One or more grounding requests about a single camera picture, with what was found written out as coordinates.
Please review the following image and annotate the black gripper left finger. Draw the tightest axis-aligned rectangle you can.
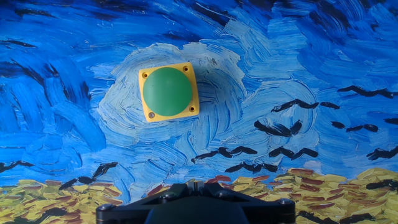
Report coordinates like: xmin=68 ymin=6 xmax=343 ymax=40
xmin=95 ymin=180 xmax=197 ymax=224

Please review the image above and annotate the green button yellow box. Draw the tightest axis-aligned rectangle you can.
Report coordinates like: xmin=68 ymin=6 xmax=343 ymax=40
xmin=137 ymin=61 xmax=200 ymax=123

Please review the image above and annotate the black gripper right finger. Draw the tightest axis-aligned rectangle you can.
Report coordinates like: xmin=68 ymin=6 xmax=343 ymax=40
xmin=195 ymin=180 xmax=297 ymax=224

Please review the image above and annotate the painted wheatfield print cloth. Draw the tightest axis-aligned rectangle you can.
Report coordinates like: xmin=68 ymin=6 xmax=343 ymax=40
xmin=0 ymin=0 xmax=398 ymax=224

